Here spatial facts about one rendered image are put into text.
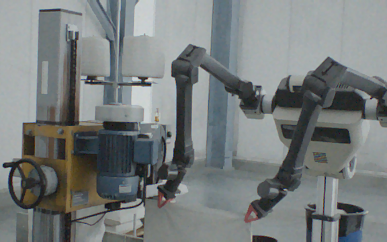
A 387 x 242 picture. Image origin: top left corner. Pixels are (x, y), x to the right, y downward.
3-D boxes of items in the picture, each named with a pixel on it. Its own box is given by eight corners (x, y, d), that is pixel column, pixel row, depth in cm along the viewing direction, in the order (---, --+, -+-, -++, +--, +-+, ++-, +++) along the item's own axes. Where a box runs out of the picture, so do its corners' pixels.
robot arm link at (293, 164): (338, 87, 178) (314, 72, 185) (326, 90, 174) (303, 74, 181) (302, 189, 200) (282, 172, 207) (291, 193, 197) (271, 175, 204)
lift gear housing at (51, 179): (57, 196, 198) (58, 166, 197) (46, 198, 193) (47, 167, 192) (36, 192, 203) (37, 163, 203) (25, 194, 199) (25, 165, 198)
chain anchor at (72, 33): (81, 42, 202) (81, 25, 201) (71, 41, 197) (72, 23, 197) (75, 42, 203) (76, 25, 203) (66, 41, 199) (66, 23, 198)
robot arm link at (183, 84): (200, 64, 204) (179, 58, 210) (189, 68, 200) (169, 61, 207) (197, 164, 223) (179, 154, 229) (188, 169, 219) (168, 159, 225)
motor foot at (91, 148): (113, 155, 203) (115, 132, 203) (93, 158, 193) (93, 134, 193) (95, 153, 208) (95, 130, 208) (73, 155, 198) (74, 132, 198)
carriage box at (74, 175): (124, 200, 223) (127, 124, 222) (64, 214, 195) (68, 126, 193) (79, 192, 236) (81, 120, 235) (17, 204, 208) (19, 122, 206)
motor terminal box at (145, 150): (158, 168, 203) (159, 137, 203) (153, 172, 193) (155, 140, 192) (136, 167, 204) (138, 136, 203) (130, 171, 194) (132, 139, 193)
